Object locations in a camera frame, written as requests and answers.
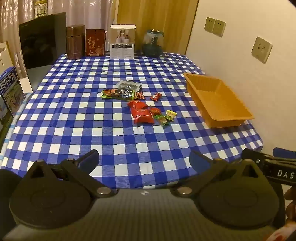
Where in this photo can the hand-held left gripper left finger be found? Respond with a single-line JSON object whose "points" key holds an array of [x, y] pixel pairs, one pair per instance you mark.
{"points": [[89, 158]]}

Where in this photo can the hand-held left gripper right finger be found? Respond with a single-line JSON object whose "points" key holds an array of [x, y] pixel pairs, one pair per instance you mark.
{"points": [[196, 160]]}

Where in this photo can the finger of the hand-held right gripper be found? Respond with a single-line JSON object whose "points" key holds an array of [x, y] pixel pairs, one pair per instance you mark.
{"points": [[284, 153], [252, 154]]}

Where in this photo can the yellow green candy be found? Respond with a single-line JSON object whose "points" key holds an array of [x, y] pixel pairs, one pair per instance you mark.
{"points": [[171, 115]]}

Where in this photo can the orange plastic tray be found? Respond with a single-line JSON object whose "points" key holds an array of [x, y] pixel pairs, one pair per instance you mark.
{"points": [[219, 102]]}

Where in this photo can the small red orange packet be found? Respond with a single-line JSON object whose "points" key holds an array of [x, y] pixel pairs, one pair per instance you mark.
{"points": [[155, 111]]}

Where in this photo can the large red snack packet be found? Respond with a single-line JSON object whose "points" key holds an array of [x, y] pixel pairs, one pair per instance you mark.
{"points": [[142, 115]]}

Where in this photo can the dark green long snack packet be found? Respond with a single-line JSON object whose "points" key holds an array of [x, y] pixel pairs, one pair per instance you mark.
{"points": [[118, 93]]}

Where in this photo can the small red candy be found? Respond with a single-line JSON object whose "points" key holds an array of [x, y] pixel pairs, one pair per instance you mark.
{"points": [[155, 96]]}

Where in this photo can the clear red snack packet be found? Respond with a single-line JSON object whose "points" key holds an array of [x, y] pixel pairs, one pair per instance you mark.
{"points": [[140, 95]]}

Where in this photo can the black clear seaweed packet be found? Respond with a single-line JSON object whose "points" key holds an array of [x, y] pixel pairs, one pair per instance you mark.
{"points": [[129, 85]]}

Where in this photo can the person's right hand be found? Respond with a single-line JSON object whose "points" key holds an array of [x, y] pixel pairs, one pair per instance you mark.
{"points": [[291, 197]]}

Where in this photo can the blue white checked tablecloth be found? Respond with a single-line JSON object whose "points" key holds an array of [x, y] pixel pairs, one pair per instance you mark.
{"points": [[69, 127]]}

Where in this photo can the red white patterned clothing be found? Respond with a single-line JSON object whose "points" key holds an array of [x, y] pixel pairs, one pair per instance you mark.
{"points": [[284, 234]]}

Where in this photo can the blue printed carton box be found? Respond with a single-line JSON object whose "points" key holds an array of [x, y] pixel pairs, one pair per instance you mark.
{"points": [[10, 92], [3, 115]]}

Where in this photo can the beige data socket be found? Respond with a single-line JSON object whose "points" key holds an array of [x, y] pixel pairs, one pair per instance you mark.
{"points": [[262, 49]]}

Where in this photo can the red tin box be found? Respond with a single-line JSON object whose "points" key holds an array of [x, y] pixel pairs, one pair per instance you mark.
{"points": [[95, 42]]}

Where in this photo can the brown metal canister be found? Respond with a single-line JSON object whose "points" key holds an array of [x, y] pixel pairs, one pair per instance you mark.
{"points": [[75, 41]]}

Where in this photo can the white carton box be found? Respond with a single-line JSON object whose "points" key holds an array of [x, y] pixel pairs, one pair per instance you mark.
{"points": [[122, 41]]}

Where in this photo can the dark green glass jar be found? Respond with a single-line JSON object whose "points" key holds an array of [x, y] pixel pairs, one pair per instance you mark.
{"points": [[152, 45]]}

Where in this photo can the black chair back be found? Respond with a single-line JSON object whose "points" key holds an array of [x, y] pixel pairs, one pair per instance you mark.
{"points": [[41, 41]]}

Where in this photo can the beige power socket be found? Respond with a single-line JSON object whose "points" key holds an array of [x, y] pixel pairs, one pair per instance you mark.
{"points": [[209, 23], [219, 27]]}

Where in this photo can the white sheer curtain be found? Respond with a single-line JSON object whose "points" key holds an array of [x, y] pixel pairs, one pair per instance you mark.
{"points": [[87, 14]]}

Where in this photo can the patterned tin canister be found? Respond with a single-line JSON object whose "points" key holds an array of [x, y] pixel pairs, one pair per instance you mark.
{"points": [[41, 9]]}

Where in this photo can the wooden wall panel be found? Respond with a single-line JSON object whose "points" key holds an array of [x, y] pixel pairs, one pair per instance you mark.
{"points": [[157, 20]]}

